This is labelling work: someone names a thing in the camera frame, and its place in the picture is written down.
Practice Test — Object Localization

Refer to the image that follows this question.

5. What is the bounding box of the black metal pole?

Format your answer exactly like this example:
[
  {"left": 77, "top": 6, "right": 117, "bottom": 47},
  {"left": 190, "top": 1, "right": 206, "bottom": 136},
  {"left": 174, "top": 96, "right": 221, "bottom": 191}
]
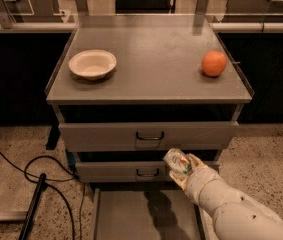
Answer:
[{"left": 18, "top": 173, "right": 46, "bottom": 240}]

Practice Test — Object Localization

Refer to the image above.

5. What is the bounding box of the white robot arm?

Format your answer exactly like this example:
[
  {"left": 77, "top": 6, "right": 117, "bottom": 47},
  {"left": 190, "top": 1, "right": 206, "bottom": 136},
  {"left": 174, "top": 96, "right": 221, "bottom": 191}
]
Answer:
[{"left": 163, "top": 149, "right": 283, "bottom": 240}]

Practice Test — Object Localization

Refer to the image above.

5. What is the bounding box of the white horizontal rail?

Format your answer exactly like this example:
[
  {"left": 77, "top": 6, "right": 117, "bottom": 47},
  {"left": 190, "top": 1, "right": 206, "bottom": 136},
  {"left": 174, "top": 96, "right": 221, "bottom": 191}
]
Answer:
[{"left": 0, "top": 23, "right": 283, "bottom": 33}]

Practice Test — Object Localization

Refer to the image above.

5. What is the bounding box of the bottom grey drawer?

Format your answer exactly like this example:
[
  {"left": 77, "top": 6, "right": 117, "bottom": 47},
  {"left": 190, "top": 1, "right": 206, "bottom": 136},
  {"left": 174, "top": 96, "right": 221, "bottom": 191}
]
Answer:
[{"left": 89, "top": 186, "right": 209, "bottom": 240}]

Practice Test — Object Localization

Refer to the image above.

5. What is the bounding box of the middle drawer black handle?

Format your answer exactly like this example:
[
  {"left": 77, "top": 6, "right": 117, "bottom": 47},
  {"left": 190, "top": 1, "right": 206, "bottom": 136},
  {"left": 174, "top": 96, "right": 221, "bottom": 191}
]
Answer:
[{"left": 136, "top": 168, "right": 160, "bottom": 177}]

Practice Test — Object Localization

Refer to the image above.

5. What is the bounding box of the middle grey drawer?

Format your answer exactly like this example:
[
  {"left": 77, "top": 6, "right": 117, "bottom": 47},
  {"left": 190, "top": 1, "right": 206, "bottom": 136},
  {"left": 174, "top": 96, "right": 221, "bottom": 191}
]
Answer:
[{"left": 75, "top": 159, "right": 221, "bottom": 183}]

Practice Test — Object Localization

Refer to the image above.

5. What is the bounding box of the orange fruit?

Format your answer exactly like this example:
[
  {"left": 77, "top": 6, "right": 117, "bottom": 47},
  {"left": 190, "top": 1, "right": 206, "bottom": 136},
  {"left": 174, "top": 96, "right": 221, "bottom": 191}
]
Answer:
[{"left": 201, "top": 51, "right": 227, "bottom": 77}]

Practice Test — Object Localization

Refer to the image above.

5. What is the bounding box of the grey drawer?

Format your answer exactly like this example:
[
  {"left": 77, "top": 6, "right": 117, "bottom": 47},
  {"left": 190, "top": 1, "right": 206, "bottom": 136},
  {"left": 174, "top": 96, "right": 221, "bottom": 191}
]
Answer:
[
  {"left": 89, "top": 186, "right": 209, "bottom": 240},
  {"left": 75, "top": 159, "right": 221, "bottom": 183},
  {"left": 59, "top": 121, "right": 238, "bottom": 152}
]

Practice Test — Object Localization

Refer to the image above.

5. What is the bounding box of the top drawer black handle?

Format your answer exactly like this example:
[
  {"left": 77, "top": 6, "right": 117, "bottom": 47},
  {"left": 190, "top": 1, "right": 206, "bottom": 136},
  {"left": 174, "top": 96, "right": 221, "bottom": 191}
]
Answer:
[{"left": 135, "top": 131, "right": 165, "bottom": 141}]

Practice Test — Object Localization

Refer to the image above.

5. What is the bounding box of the drawer black handle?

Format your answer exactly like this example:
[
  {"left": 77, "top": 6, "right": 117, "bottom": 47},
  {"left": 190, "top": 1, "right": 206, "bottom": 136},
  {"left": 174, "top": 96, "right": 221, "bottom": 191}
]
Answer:
[
  {"left": 135, "top": 131, "right": 165, "bottom": 141},
  {"left": 136, "top": 168, "right": 160, "bottom": 177}
]

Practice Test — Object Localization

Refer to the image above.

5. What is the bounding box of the white paper bowl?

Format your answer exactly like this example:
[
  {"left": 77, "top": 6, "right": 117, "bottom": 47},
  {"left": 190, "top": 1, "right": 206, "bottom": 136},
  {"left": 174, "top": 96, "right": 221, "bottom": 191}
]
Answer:
[{"left": 68, "top": 50, "right": 117, "bottom": 80}]

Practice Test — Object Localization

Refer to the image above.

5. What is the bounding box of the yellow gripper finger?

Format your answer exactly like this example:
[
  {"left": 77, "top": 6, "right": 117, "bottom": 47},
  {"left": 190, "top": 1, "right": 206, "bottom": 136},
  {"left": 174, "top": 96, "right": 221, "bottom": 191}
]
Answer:
[
  {"left": 169, "top": 171, "right": 188, "bottom": 190},
  {"left": 187, "top": 154, "right": 207, "bottom": 172}
]

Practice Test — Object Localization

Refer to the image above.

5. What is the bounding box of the grey drawer cabinet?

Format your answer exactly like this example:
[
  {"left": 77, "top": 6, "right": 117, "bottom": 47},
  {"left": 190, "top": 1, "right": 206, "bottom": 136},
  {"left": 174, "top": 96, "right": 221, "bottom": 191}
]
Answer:
[{"left": 44, "top": 13, "right": 255, "bottom": 192}]

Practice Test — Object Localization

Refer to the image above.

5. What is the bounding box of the black floor cable left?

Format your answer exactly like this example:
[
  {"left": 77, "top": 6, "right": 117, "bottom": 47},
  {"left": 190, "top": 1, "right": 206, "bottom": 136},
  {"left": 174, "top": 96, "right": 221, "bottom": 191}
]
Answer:
[{"left": 0, "top": 137, "right": 87, "bottom": 240}]

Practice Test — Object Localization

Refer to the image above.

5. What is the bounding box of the top grey drawer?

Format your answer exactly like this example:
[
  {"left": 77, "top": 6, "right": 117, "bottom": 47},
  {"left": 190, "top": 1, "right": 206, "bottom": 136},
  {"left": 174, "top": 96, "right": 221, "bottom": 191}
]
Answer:
[{"left": 59, "top": 121, "right": 238, "bottom": 152}]

